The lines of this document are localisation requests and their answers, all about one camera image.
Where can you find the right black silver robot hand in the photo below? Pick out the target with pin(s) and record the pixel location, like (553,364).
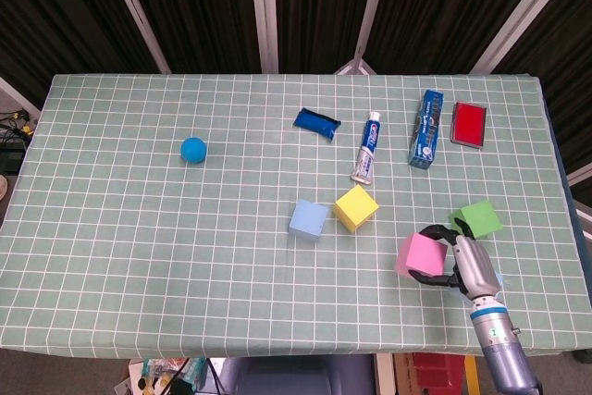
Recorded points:
(476,267)

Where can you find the light blue cube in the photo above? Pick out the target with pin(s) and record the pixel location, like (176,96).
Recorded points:
(501,280)
(307,221)

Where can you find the green cube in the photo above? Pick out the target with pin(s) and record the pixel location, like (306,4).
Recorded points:
(481,219)

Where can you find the pink cube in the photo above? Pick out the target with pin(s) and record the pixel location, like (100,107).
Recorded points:
(423,254)

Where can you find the yellow cube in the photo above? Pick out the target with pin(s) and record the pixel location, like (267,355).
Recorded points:
(356,207)

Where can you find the red plastic crate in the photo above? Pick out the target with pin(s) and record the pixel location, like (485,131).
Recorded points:
(437,369)

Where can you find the white table leg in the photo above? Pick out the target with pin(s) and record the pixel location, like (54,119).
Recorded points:
(383,374)

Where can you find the red flat box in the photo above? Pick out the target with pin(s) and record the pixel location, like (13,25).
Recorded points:
(469,124)

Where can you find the blue toothpaste carton box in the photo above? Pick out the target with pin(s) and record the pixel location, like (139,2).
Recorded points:
(426,131)

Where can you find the white blue toothpaste tube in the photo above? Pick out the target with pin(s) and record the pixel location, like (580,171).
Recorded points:
(367,147)

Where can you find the grey-blue chair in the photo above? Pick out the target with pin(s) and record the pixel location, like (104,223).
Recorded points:
(296,376)

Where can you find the dark blue plastic pouch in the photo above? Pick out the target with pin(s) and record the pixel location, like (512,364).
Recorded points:
(316,122)

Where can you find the blue ball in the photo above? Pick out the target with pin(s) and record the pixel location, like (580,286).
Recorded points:
(193,150)

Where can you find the teal patterned bag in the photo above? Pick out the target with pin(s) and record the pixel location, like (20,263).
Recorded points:
(159,369)

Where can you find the green checked tablecloth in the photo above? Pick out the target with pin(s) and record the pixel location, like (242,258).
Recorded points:
(139,251)

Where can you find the black curtain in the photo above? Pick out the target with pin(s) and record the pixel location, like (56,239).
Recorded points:
(203,6)

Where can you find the white metal frame post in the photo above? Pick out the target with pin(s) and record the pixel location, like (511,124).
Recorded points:
(367,20)
(139,16)
(264,11)
(518,20)

